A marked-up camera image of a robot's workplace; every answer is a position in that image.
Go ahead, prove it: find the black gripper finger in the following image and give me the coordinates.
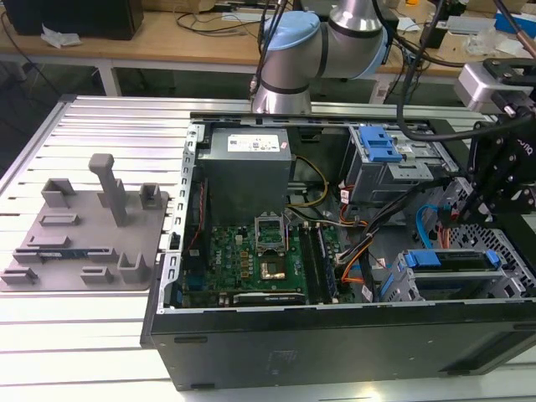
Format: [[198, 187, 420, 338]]
[[476, 166, 536, 226], [459, 139, 511, 224]]

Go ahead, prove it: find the orange red disk wire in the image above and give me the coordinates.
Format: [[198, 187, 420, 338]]
[[434, 215, 453, 253]]

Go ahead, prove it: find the blue disk wire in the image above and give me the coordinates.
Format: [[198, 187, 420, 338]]
[[415, 202, 456, 251]]

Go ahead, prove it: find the grey metal disk bay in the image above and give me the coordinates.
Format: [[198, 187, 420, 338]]
[[379, 249, 536, 302]]

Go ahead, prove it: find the black RAM slot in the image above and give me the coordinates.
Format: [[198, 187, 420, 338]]
[[313, 224, 339, 296], [299, 224, 322, 306]]

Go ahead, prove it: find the crumpled clear plastic wrap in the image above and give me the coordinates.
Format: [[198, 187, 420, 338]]
[[463, 28, 497, 55]]

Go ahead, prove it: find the grey metal drive cage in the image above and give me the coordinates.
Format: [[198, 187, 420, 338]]
[[341, 123, 461, 206]]

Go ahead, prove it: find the blue plastic drive latch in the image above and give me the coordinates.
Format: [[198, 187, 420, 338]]
[[358, 125, 404, 163]]

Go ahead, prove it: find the blue cardboard box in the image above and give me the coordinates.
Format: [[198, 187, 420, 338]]
[[493, 10, 531, 34]]

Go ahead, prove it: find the flat grey device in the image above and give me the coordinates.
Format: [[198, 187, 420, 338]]
[[446, 15, 495, 35]]

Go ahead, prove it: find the small black box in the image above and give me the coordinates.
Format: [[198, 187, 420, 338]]
[[420, 23, 447, 48]]

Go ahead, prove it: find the CPU socket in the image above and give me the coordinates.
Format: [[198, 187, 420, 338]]
[[254, 214, 290, 256]]

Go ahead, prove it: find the grey power supply unit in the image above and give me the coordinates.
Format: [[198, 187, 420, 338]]
[[195, 127, 293, 219]]

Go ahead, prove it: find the black graphics card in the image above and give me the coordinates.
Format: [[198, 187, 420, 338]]
[[232, 291, 307, 307]]

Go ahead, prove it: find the black open PC case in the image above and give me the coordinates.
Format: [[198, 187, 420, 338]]
[[139, 109, 536, 393]]

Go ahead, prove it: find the green motherboard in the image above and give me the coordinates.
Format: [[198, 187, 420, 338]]
[[179, 221, 357, 307]]

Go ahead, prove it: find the wooden desk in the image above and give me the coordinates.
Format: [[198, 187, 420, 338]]
[[0, 0, 536, 89]]

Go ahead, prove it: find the grey parts rack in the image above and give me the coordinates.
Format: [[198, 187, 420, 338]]
[[0, 153, 171, 293]]

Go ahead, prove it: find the RAM stick blue label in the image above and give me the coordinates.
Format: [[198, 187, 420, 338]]
[[37, 250, 91, 260]]

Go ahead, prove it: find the large black box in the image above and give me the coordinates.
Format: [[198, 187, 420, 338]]
[[3, 0, 146, 41]]

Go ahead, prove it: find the clear plastic bag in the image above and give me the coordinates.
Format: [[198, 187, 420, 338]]
[[40, 23, 83, 48]]

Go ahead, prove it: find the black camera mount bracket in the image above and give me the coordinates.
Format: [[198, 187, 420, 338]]
[[482, 58, 536, 121]]

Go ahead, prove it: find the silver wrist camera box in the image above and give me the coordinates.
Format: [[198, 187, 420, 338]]
[[457, 62, 502, 114]]

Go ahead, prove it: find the thick black gripper cable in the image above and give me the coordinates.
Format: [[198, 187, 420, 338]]
[[395, 0, 536, 142]]

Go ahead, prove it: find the black wire bundle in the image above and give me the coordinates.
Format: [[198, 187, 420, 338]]
[[337, 178, 456, 269]]

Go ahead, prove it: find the black cable copper sleeve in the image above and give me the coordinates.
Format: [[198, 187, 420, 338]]
[[492, 0, 536, 56]]

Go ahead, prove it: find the orange flat wire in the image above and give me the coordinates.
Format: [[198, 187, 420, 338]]
[[341, 245, 372, 286]]

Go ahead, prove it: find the yellow and black wire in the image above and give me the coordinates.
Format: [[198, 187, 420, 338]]
[[286, 155, 330, 209]]

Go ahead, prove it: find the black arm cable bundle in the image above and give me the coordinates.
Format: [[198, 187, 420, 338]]
[[250, 0, 290, 91]]

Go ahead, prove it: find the thin red wire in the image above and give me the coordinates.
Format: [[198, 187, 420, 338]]
[[186, 178, 209, 252]]

